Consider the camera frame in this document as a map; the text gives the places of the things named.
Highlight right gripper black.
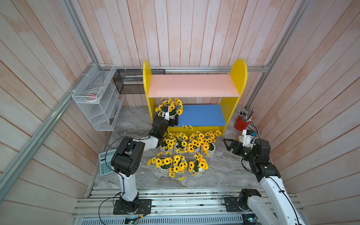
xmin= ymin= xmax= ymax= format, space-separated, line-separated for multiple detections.
xmin=224 ymin=138 xmax=257 ymax=165

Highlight sunflower pot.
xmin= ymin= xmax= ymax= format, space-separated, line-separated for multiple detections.
xmin=187 ymin=132 xmax=205 ymax=154
xmin=188 ymin=153 xmax=209 ymax=176
xmin=202 ymin=130 xmax=222 ymax=157
xmin=147 ymin=152 xmax=173 ymax=171
xmin=155 ymin=97 xmax=183 ymax=117
xmin=174 ymin=125 xmax=193 ymax=154
xmin=169 ymin=155 xmax=188 ymax=181
xmin=160 ymin=133 xmax=177 ymax=155

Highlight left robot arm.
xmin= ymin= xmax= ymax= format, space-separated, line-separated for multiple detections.
xmin=111 ymin=116 xmax=178 ymax=218

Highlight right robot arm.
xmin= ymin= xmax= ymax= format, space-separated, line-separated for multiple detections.
xmin=224 ymin=139 xmax=305 ymax=225

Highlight yellow alarm clock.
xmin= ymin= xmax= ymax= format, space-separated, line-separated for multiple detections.
xmin=238 ymin=135 xmax=244 ymax=143

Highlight red pencil cup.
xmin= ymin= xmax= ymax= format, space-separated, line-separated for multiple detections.
xmin=234 ymin=108 xmax=254 ymax=131

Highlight yellow shelf unit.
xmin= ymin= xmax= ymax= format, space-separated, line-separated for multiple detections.
xmin=142 ymin=60 xmax=248 ymax=135

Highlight light blue calculator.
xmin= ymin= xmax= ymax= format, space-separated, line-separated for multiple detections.
xmin=98 ymin=149 xmax=116 ymax=176

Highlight tape roll in rack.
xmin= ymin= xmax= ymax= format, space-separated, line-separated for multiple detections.
xmin=84 ymin=90 xmax=103 ymax=103

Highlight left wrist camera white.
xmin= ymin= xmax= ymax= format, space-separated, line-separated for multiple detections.
xmin=161 ymin=106 xmax=170 ymax=121

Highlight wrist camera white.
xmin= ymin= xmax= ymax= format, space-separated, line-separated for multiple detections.
xmin=242 ymin=129 xmax=257 ymax=149
xmin=161 ymin=106 xmax=170 ymax=121

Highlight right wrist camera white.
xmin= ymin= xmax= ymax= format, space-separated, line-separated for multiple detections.
xmin=242 ymin=129 xmax=257 ymax=149

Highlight black wire basket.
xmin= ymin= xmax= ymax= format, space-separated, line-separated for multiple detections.
xmin=113 ymin=68 xmax=166 ymax=95

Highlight white wire mesh rack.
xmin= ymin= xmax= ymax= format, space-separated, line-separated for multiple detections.
xmin=72 ymin=64 xmax=124 ymax=131

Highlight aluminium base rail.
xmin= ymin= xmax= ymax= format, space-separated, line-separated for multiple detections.
xmin=72 ymin=187 xmax=254 ymax=225

